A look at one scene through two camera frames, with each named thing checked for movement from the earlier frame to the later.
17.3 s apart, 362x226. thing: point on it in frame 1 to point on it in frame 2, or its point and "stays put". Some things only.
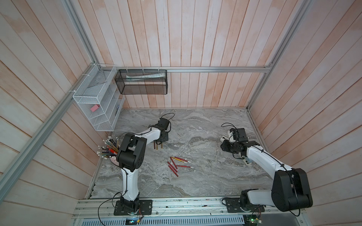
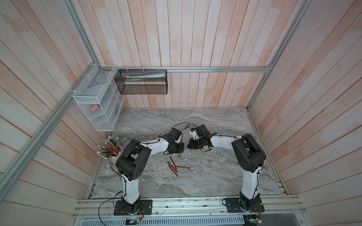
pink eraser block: [94, 108] stays put
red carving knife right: [184, 166] stays put
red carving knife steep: [174, 163] stays put
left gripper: [166, 139] to [181, 149]
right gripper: [224, 146] to [192, 146]
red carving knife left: [172, 166] stays put
